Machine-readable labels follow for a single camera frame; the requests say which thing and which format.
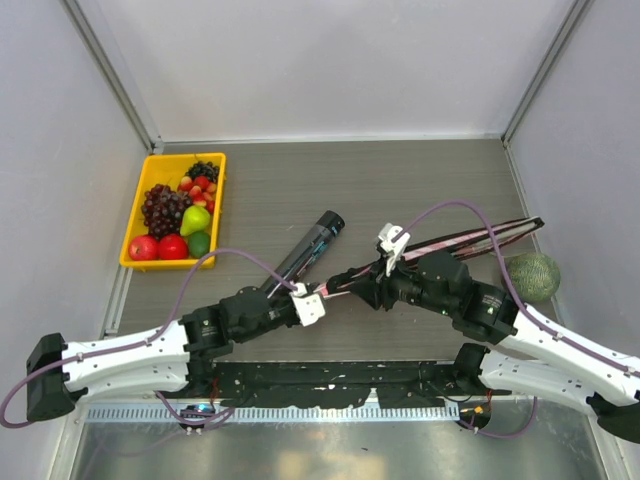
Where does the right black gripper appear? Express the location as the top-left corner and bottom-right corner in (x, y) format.
(348, 249), (456, 316)

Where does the black shuttlecock tube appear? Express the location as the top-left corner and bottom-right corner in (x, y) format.
(275, 210), (345, 283)

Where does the pink racket bag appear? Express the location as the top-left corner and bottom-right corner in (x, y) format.
(309, 216), (545, 299)

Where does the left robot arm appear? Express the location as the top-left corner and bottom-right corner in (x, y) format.
(26, 287), (325, 422)

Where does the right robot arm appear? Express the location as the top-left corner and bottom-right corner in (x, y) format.
(321, 251), (639, 443)

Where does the green lime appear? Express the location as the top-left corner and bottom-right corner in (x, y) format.
(187, 231), (211, 259)

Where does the green pear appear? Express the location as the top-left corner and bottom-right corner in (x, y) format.
(180, 205), (211, 237)

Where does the right red apple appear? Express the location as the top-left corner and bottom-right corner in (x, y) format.
(158, 234), (189, 261)

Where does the red apple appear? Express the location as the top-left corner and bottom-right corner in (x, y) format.
(128, 235), (159, 262)
(158, 234), (189, 261)

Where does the left red apple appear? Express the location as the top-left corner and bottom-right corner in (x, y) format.
(128, 235), (159, 262)

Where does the purple grape bunch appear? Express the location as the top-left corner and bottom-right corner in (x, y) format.
(141, 184), (193, 241)

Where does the black grape bunch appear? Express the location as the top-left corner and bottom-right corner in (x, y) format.
(185, 161), (220, 183)

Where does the green netted melon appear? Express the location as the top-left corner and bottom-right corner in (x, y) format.
(506, 252), (561, 303)

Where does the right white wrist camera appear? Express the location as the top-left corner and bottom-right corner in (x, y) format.
(377, 223), (411, 277)

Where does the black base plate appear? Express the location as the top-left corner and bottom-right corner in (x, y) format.
(163, 361), (488, 409)

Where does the white cable duct strip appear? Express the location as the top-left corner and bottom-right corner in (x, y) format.
(86, 402), (460, 423)

